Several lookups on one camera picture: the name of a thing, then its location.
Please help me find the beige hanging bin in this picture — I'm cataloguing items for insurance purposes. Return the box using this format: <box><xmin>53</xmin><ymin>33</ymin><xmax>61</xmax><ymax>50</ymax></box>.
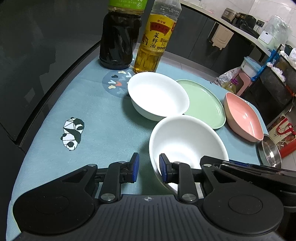
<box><xmin>211</xmin><ymin>24</ymin><xmax>234</xmax><ymax>50</ymax></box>

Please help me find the rice cooker on counter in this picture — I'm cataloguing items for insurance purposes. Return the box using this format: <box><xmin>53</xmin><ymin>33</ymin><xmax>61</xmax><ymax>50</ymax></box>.
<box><xmin>221</xmin><ymin>8</ymin><xmax>237</xmax><ymax>23</ymax></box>

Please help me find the red white gift bag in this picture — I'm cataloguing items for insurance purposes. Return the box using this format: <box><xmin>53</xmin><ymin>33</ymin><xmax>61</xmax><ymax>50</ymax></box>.
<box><xmin>267</xmin><ymin>114</ymin><xmax>296</xmax><ymax>158</ymax></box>

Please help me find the pink square bowl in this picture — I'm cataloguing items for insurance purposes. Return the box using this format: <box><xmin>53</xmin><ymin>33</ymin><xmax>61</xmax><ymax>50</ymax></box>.
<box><xmin>224</xmin><ymin>92</ymin><xmax>264</xmax><ymax>143</ymax></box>

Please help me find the pink plastic stool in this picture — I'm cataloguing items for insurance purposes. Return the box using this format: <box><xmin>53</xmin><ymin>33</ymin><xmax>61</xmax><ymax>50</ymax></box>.
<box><xmin>235</xmin><ymin>70</ymin><xmax>252</xmax><ymax>96</ymax></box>

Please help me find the white bowl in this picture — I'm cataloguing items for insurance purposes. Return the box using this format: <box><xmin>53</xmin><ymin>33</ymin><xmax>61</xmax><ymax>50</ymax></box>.
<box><xmin>149</xmin><ymin>115</ymin><xmax>229</xmax><ymax>194</ymax></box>
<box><xmin>127</xmin><ymin>72</ymin><xmax>190</xmax><ymax>121</ymax></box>

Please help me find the white container blue lid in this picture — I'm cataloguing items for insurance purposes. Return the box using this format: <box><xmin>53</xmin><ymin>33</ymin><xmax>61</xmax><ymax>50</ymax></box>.
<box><xmin>241</xmin><ymin>56</ymin><xmax>261</xmax><ymax>78</ymax></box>

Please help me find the dark vinegar bottle green label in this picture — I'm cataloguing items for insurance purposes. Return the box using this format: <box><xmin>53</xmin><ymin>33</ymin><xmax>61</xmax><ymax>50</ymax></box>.
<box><xmin>99</xmin><ymin>0</ymin><xmax>147</xmax><ymax>70</ymax></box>

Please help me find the white appliance on counter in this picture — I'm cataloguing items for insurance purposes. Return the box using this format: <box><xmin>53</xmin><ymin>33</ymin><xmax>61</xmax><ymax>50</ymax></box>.
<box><xmin>258</xmin><ymin>15</ymin><xmax>292</xmax><ymax>51</ymax></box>

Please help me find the green plate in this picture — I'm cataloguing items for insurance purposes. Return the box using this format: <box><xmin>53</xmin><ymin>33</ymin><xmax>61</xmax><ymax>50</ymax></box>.
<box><xmin>177</xmin><ymin>79</ymin><xmax>226</xmax><ymax>130</ymax></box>

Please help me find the stainless steel bowl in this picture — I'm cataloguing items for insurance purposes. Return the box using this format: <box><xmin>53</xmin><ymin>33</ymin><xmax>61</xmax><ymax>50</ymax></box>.
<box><xmin>256</xmin><ymin>134</ymin><xmax>282</xmax><ymax>169</ymax></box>

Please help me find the large oil jug purple cap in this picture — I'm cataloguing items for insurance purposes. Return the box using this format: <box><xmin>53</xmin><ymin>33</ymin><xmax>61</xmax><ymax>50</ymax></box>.
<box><xmin>222</xmin><ymin>79</ymin><xmax>238</xmax><ymax>94</ymax></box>

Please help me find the black storage rack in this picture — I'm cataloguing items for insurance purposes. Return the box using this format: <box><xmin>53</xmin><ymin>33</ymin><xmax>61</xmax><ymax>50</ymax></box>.
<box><xmin>242</xmin><ymin>53</ymin><xmax>295</xmax><ymax>126</ymax></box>

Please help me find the yellow oil bottle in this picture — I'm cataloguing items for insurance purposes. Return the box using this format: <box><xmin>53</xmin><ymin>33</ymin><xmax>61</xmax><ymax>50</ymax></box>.
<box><xmin>133</xmin><ymin>0</ymin><xmax>182</xmax><ymax>73</ymax></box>

